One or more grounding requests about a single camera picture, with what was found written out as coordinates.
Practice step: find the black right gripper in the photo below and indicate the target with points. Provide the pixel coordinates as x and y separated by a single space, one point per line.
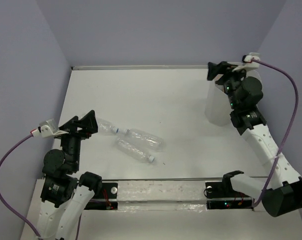
214 70

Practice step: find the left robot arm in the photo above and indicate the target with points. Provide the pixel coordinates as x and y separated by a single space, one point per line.
64 197

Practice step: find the white translucent bin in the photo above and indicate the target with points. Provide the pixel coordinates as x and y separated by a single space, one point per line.
216 105

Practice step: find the clear bottle white cap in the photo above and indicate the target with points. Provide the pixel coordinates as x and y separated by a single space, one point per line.
134 151
145 139

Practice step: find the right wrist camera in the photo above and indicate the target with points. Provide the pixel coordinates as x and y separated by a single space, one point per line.
248 62

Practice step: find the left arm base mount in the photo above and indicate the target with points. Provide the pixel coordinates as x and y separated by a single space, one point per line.
106 199

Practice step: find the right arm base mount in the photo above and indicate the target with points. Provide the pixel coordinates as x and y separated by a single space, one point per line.
220 195

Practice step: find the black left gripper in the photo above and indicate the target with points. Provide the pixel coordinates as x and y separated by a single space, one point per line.
89 121

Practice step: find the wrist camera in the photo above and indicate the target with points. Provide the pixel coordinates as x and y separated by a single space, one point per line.
248 62
49 128

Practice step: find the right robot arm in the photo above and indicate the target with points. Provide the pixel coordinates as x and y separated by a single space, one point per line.
282 191

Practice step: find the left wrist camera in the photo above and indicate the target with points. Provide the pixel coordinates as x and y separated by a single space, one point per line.
49 128

